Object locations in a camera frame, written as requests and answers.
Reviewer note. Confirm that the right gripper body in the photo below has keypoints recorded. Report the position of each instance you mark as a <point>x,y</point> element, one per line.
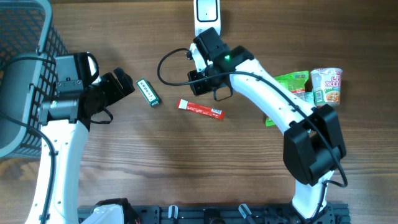
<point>201,81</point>

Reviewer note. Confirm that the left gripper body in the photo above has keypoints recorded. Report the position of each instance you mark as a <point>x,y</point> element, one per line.
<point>109,90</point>

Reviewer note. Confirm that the red snack packet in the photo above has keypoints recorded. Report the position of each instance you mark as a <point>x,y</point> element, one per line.
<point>200,109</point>

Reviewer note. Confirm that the small green box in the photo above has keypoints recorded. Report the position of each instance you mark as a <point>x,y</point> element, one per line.
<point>148,92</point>

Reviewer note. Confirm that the green snack bag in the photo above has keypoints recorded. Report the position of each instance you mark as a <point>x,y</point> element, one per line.
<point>294,82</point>

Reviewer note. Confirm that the cup noodles container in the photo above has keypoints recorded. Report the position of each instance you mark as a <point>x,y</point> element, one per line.
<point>326,83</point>

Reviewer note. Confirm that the teal wet wipes packet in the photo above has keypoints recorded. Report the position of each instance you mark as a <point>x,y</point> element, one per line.
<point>309,97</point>

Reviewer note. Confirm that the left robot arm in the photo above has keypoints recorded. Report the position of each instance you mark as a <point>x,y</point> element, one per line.
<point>65,117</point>

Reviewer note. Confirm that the white barcode scanner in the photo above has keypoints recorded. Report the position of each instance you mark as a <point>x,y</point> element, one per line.
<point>207,14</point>

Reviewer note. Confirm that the grey plastic shopping basket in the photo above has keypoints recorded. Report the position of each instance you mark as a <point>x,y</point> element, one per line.
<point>29,45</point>

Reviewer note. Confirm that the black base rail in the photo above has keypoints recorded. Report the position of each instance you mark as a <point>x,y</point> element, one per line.
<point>276,213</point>

